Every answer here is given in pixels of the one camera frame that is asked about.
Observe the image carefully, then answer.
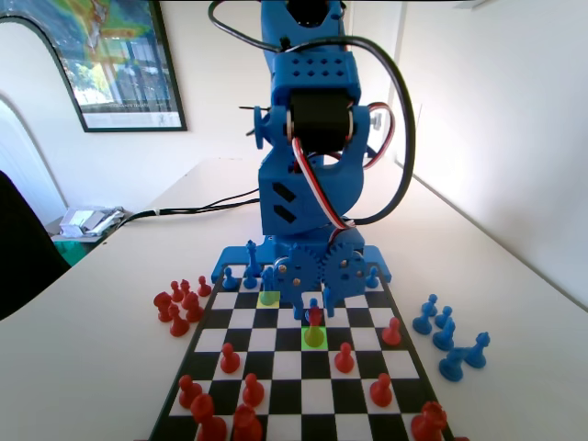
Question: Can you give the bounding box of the red chess knight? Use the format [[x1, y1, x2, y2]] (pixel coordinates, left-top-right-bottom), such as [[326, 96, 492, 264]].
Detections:
[[153, 291, 174, 322], [411, 401, 448, 441]]

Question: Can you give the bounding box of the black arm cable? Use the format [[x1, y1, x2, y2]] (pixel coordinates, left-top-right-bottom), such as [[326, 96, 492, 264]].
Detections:
[[207, 0, 418, 227]]

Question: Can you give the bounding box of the black framed poster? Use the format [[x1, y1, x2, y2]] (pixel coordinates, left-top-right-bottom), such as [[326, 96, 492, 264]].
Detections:
[[0, 0, 188, 133]]

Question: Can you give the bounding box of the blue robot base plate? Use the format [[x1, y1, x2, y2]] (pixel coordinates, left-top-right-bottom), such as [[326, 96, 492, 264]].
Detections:
[[209, 233, 394, 284]]

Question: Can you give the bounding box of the blue chess knight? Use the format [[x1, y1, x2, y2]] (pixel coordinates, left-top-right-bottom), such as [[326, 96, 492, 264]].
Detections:
[[438, 347, 468, 382]]

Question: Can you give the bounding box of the blue chess bishop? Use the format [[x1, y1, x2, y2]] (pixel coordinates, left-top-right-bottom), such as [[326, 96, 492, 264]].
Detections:
[[432, 316, 457, 352]]

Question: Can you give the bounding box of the black cable bundle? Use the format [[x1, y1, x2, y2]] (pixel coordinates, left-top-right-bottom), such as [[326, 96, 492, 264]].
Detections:
[[103, 187, 261, 244]]

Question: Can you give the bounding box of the pile of papers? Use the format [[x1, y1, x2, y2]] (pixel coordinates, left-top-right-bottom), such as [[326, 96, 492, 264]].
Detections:
[[58, 206, 126, 238]]

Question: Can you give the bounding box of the red chess king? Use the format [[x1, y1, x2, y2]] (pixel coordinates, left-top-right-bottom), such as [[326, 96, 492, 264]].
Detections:
[[232, 403, 264, 441]]

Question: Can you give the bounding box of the black and white chessboard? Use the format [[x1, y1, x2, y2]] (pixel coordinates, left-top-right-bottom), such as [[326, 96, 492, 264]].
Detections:
[[146, 261, 456, 441]]

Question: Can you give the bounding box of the white door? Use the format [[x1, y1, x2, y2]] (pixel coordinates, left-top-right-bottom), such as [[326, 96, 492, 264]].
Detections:
[[343, 0, 408, 162]]

